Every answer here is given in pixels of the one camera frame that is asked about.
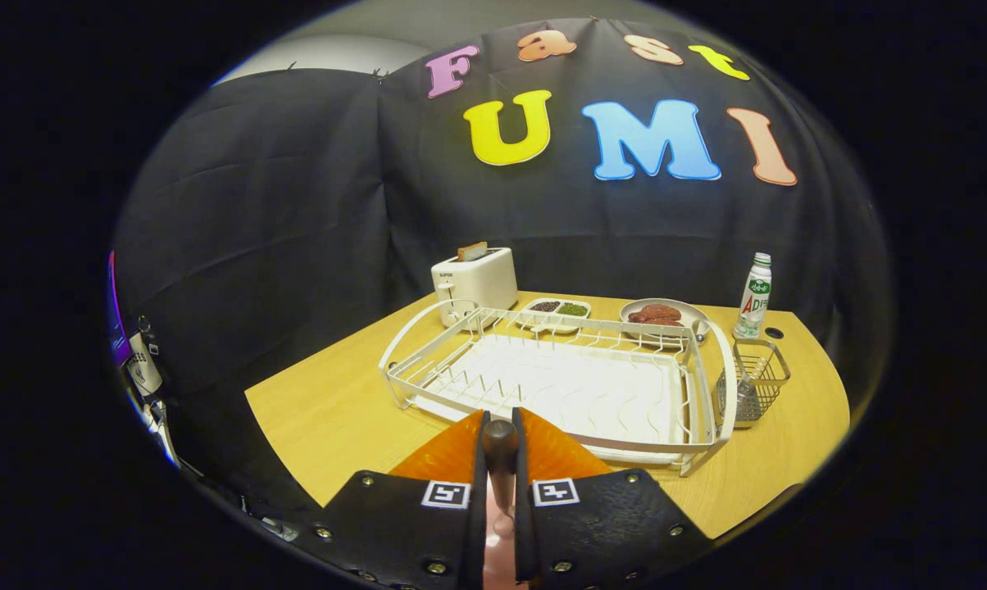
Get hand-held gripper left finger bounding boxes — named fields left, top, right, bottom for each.
left=313, top=410, right=490, bottom=590

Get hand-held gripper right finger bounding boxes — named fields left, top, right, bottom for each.
left=512, top=407, right=712, bottom=590

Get pink plate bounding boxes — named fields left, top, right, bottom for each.
left=481, top=475, right=531, bottom=590

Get brown-handled spoon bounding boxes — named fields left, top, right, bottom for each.
left=481, top=420, right=521, bottom=538

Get white wire dish rack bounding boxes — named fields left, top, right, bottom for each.
left=379, top=299, right=739, bottom=478

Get metal wire basket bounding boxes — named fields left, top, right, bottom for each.
left=715, top=338, right=792, bottom=429

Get grey plate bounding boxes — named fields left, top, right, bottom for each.
left=619, top=298, right=712, bottom=345

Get white divided tray with beans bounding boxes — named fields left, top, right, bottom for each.
left=514, top=297, right=592, bottom=334

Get white toaster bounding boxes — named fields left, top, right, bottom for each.
left=430, top=247, right=519, bottom=329

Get red meat slices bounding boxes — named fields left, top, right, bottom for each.
left=628, top=304, right=684, bottom=327

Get white green-label bottle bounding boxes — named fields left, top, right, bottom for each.
left=732, top=252, right=773, bottom=341

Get black and white device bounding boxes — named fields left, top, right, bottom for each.
left=121, top=315, right=183, bottom=468

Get black backdrop cloth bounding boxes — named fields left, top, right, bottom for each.
left=112, top=16, right=892, bottom=525

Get purple glowing panel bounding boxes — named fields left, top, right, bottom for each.
left=107, top=250, right=132, bottom=365

